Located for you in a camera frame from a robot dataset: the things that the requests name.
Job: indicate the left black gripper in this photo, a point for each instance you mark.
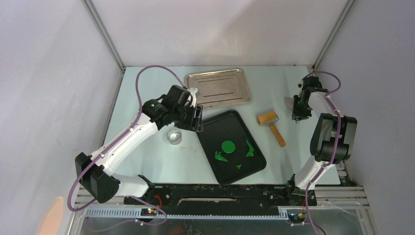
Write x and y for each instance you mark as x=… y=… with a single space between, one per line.
x=194 y=124

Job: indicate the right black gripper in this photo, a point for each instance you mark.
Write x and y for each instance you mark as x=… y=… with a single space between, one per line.
x=296 y=113

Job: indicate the metal scraper with wooden handle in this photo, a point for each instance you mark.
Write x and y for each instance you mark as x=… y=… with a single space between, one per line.
x=289 y=103

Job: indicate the wooden dough roller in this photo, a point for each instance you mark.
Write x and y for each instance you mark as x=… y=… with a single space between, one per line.
x=269 y=119

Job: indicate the green dough piece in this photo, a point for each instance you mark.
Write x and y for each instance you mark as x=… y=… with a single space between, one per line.
x=228 y=146

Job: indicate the black plastic tray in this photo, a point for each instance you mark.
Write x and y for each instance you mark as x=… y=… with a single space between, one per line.
x=224 y=126

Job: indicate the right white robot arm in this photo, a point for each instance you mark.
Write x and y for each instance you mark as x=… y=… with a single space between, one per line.
x=331 y=142

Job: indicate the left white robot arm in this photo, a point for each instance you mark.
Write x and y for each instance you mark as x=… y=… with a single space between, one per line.
x=96 y=171

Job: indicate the green dough scrap right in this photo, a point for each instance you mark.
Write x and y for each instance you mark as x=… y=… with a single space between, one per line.
x=250 y=152

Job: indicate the green dough scrap left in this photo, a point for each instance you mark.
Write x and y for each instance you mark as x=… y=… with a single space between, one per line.
x=219 y=157

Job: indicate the silver metal tray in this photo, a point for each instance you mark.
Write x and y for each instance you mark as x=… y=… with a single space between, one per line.
x=219 y=88

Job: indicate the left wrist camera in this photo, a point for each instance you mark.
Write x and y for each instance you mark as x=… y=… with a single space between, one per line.
x=195 y=92

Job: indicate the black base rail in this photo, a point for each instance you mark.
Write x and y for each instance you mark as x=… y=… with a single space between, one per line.
x=231 y=200

